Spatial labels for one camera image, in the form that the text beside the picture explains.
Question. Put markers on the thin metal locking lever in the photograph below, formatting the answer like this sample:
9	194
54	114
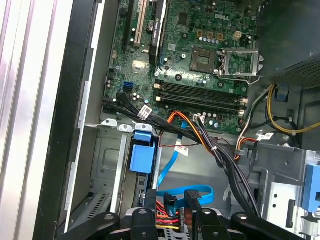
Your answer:
235	79

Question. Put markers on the blue SATA port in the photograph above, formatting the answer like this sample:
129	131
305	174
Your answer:
128	87

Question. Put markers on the grey power supply unit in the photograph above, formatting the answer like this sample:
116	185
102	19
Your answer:
287	37

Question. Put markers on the metal socket cover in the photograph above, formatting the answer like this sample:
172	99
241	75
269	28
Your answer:
255	52

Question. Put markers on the grey optical drive cage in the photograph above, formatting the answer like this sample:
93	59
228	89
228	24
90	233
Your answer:
282	195

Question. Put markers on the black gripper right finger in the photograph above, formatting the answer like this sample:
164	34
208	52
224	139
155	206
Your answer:
210	225

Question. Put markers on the beige expansion slot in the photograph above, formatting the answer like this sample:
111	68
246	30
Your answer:
140	25

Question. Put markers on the hard disk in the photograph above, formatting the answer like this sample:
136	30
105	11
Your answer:
141	157

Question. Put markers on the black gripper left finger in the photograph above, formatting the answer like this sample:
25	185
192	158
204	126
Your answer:
145	225

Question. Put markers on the black graphics card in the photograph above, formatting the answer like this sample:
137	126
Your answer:
156	30

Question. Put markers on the silver disk bay cage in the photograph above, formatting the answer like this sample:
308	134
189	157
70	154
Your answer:
107	162

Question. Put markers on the beige power socket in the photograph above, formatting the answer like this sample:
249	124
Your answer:
238	36

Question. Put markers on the black RAM slot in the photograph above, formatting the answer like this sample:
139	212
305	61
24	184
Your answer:
200	89
200	106
200	100
200	95

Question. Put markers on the CPU socket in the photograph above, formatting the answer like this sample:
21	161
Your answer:
202	58

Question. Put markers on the black PC case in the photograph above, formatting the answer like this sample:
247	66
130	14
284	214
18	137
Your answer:
62	125

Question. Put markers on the blue plastic drive latch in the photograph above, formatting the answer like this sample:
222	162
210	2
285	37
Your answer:
311	187

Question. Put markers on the black expansion slot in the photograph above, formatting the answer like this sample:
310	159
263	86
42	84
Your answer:
128	25

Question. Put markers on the green motherboard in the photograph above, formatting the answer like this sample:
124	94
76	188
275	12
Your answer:
147	82

